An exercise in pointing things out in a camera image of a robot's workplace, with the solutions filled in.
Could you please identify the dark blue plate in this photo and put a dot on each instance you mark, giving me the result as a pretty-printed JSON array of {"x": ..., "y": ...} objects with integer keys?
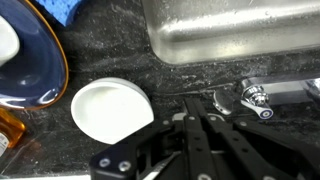
[{"x": 37, "y": 76}]

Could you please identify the stainless steel sink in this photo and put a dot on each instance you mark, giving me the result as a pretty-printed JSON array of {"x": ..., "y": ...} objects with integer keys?
[{"x": 190, "y": 31}]

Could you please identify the amber soap bottle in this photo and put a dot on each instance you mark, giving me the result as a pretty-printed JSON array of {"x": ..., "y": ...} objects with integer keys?
[{"x": 11, "y": 130}]

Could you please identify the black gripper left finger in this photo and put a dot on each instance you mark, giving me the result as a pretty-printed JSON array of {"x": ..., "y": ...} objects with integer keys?
[{"x": 179, "y": 150}]

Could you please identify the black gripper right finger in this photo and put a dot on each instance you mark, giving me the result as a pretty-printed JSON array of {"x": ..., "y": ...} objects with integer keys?
[{"x": 259, "y": 152}]

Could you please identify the chrome faucet handle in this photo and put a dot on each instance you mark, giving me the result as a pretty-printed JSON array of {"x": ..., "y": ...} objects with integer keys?
[{"x": 254, "y": 97}]

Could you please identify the chrome faucet base plate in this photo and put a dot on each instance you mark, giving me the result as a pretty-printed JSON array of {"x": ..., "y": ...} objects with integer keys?
[{"x": 283, "y": 89}]

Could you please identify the blue sponge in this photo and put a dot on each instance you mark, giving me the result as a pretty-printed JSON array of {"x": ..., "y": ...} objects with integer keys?
[{"x": 62, "y": 10}]

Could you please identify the white printed mug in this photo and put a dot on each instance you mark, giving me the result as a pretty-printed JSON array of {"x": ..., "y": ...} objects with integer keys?
[{"x": 9, "y": 41}]

